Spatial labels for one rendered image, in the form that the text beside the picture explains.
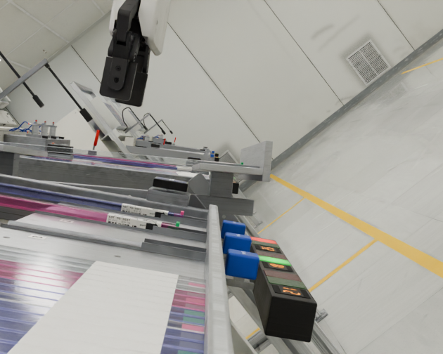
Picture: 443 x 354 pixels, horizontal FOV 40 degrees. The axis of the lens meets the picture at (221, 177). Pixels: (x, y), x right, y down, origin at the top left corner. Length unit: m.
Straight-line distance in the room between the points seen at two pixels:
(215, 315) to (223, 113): 7.99
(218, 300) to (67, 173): 1.36
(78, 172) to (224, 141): 6.66
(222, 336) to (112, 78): 0.39
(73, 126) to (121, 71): 4.69
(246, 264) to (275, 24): 7.95
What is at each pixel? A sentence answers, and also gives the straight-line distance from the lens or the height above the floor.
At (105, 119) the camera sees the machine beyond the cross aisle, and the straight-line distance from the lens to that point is 5.38.
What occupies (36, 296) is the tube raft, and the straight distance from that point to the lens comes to 0.35.
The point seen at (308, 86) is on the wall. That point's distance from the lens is 8.42.
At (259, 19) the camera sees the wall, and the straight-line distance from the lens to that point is 8.47.
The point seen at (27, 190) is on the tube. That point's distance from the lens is 0.82.
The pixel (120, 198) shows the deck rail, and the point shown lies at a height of 0.82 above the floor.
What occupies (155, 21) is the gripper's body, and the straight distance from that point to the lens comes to 0.65.
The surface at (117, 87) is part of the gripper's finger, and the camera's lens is 0.64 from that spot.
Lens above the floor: 0.80
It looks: 3 degrees down
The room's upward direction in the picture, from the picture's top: 38 degrees counter-clockwise
